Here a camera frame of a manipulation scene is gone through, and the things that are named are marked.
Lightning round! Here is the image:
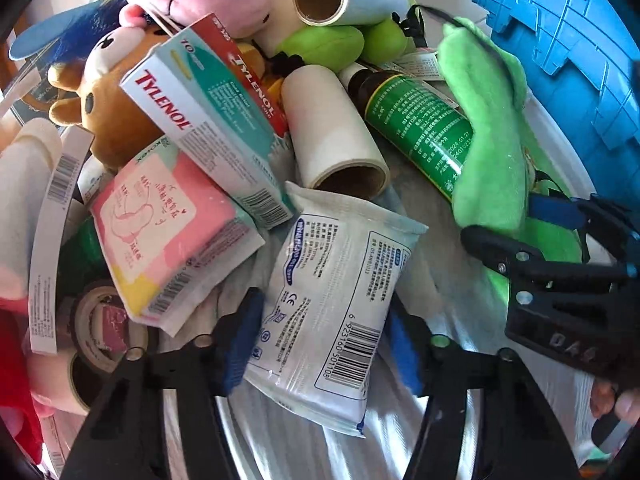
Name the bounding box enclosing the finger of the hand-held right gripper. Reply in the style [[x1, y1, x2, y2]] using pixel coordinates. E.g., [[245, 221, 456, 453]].
[[460, 225, 631, 281], [530, 195, 640, 271]]

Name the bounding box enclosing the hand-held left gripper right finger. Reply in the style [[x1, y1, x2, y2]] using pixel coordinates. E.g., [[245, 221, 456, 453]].
[[387, 300, 568, 480]]

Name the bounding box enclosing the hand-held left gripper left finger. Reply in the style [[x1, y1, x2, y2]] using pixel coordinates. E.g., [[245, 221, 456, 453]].
[[60, 287, 267, 480]]

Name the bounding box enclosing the green plush cloth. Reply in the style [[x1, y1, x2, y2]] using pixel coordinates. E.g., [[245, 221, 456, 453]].
[[437, 15, 586, 266]]

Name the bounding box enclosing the white wipes packet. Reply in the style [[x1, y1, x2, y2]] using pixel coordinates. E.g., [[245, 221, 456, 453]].
[[242, 180, 430, 438]]

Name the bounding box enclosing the blue plastic crate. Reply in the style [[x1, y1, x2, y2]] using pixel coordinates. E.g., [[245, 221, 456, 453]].
[[472, 0, 640, 198]]

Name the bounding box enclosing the brown bear plush toy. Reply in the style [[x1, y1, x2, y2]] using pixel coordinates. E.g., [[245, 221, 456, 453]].
[[47, 25, 176, 171]]

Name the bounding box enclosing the person's right hand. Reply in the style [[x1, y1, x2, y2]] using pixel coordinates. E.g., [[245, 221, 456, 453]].
[[589, 382, 640, 428]]

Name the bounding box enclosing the grey striped bedsheet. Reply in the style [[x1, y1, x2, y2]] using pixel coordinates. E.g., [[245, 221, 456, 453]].
[[160, 95, 616, 480]]

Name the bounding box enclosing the pink tissue pack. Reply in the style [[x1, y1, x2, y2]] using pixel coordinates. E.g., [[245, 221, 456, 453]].
[[89, 147, 266, 338]]

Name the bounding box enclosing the green spray bottle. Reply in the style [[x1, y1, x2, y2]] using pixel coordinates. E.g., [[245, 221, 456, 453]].
[[345, 62, 473, 206]]

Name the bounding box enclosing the black tape roll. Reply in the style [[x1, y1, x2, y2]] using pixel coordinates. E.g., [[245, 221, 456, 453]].
[[70, 280, 151, 376]]

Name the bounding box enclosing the beige tape roll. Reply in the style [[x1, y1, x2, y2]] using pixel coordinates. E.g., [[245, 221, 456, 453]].
[[67, 350, 108, 411]]

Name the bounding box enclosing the white packet with pink label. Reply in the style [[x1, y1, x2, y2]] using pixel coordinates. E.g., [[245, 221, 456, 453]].
[[390, 49, 446, 82]]

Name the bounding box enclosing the white teal medicine box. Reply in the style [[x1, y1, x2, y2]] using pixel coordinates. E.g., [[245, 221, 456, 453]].
[[120, 12, 296, 231]]

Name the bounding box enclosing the red and pink plush toy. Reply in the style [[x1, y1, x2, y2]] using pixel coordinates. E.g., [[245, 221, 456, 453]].
[[0, 300, 86, 461]]

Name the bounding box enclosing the green frog plush toy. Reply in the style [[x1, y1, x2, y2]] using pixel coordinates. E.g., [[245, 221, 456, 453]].
[[255, 0, 418, 73]]

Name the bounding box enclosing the blue bird plush toy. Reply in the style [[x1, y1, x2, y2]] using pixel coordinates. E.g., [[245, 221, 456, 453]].
[[9, 0, 131, 63]]

